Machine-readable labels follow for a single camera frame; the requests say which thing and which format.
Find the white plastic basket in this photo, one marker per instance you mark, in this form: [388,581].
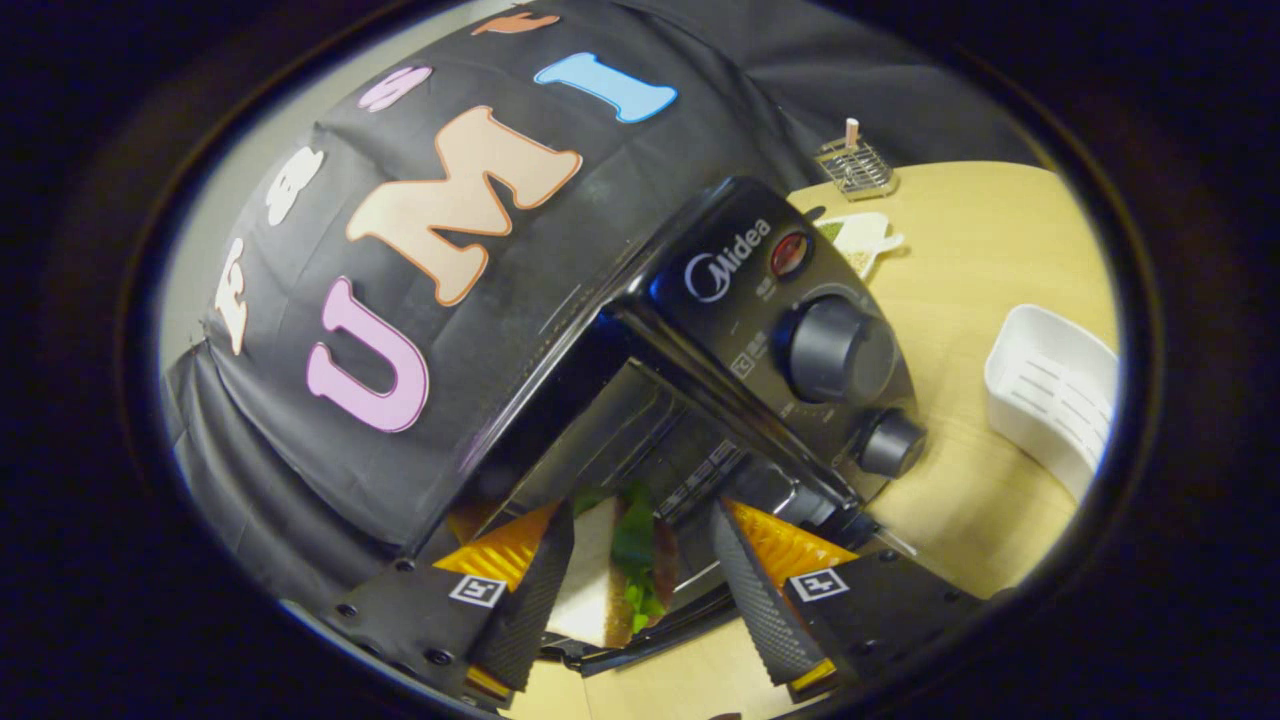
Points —
[1050,400]

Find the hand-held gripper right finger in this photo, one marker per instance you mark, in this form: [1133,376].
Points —
[765,600]

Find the black round table cap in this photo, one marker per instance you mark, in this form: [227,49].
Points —
[812,213]

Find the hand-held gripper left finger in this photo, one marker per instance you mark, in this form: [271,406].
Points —
[530,600]

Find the metal mesh holder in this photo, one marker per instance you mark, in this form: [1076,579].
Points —
[857,170]

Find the black toaster oven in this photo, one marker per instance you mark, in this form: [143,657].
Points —
[740,300]

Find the black backdrop cloth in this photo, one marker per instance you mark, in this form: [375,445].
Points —
[300,470]

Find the small white pink utensil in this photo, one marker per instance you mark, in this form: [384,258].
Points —
[852,133]

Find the white divided bean dish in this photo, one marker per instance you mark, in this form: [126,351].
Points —
[860,240]

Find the lettuce sandwich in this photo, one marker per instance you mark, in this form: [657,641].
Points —
[600,580]

